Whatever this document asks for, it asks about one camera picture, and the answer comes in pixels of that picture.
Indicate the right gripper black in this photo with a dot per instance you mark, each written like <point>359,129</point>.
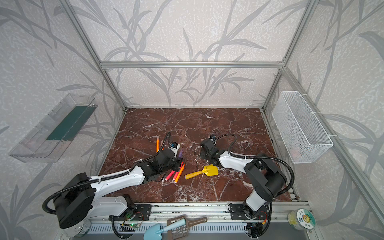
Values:
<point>205,148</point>

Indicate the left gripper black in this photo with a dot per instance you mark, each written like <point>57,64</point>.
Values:
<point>173,159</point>

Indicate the orange marker pen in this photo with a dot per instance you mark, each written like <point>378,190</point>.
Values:
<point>157,144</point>
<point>179,174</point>

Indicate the pink marker pen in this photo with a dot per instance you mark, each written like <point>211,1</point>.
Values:
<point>170,175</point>

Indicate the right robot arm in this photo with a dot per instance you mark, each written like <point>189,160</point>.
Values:
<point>270,177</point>

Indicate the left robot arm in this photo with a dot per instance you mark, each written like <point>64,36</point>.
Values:
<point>86,197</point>

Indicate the red marker pen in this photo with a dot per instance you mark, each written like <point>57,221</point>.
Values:
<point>177,173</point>

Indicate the yellow toy shovel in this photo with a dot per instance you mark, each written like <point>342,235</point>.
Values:
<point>209,170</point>

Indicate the light blue toy shovel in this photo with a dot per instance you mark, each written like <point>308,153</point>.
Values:
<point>155,231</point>

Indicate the small circuit board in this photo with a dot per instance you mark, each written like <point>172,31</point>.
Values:
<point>129,227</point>

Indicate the brown toy rake sieve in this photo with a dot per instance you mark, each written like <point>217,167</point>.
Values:
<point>180,233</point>

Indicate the metal tin can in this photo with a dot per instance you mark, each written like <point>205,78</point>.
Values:
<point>78,230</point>

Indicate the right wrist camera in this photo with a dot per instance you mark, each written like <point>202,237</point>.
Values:
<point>213,137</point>

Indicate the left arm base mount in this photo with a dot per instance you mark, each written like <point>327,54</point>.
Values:
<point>137,213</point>

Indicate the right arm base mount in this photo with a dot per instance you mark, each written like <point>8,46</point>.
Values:
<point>239,213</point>

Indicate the white wire mesh basket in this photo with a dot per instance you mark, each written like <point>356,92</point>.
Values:
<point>300,129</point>

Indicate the clear plastic wall bin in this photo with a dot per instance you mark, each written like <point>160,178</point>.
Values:
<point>47,142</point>

